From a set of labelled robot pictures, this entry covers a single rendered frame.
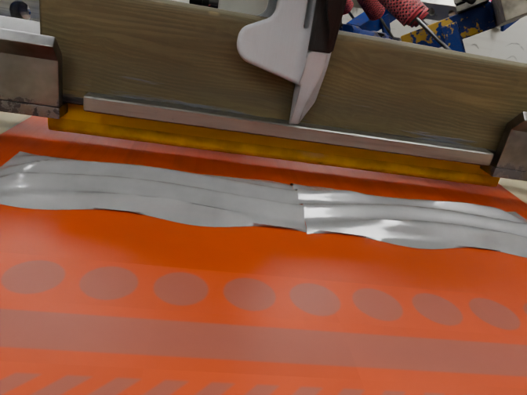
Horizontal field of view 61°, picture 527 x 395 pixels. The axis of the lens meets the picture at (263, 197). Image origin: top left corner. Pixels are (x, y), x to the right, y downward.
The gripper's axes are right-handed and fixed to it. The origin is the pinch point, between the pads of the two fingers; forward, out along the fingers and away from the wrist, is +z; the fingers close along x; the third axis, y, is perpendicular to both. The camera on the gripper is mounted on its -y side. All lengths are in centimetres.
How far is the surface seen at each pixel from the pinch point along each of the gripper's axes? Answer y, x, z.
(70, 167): 14.6, 6.8, 4.5
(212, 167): 6.1, 2.3, 5.2
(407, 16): -30, -57, -8
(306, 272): 1.4, 15.0, 5.2
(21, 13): 28.7, -24.4, -0.7
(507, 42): -200, -282, -5
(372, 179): -6.7, 0.7, 5.4
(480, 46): -200, -315, 1
